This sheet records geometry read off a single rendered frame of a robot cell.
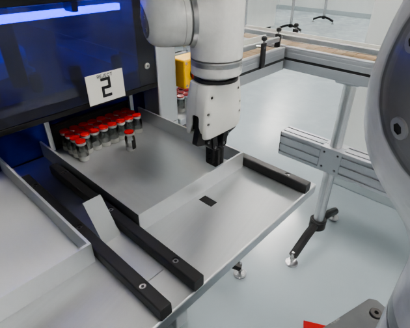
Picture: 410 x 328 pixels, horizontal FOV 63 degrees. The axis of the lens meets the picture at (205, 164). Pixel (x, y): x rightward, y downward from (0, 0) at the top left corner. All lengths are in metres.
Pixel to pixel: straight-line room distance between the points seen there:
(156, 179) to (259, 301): 1.01
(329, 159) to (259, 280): 0.62
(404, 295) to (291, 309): 1.32
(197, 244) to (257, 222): 0.11
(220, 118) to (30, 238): 0.35
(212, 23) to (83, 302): 0.41
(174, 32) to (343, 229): 1.63
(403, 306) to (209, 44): 0.41
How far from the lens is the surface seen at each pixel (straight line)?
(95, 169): 0.71
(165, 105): 0.84
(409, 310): 0.24
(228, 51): 0.53
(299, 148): 1.58
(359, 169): 1.50
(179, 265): 0.47
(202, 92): 0.54
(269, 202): 0.60
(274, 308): 1.54
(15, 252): 0.58
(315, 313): 1.57
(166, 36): 0.50
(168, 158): 0.71
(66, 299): 0.49
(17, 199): 0.68
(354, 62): 1.35
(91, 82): 0.71
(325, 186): 1.62
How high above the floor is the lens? 1.25
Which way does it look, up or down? 32 degrees down
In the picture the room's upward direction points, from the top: straight up
